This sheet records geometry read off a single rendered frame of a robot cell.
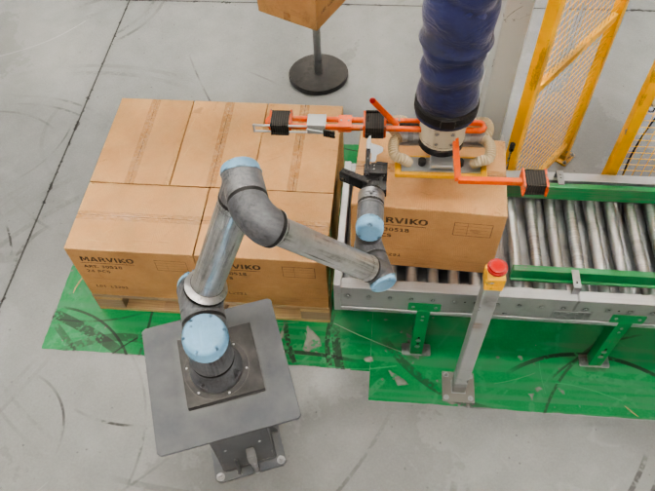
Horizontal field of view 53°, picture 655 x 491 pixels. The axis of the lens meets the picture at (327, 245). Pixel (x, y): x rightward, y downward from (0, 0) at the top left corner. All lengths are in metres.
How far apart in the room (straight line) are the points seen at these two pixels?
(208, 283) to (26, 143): 2.61
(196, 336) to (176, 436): 0.38
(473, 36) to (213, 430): 1.53
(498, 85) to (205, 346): 2.18
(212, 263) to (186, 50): 3.00
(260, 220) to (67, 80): 3.31
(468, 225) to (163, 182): 1.50
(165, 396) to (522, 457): 1.60
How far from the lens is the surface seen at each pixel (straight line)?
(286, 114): 2.47
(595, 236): 3.13
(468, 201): 2.58
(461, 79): 2.19
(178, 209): 3.14
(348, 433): 3.10
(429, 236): 2.67
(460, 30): 2.06
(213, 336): 2.16
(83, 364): 3.48
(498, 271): 2.30
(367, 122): 2.44
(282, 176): 3.18
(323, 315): 3.26
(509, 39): 3.45
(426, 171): 2.45
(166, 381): 2.46
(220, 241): 1.99
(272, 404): 2.35
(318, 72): 4.49
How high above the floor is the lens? 2.92
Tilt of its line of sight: 55 degrees down
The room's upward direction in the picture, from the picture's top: 3 degrees counter-clockwise
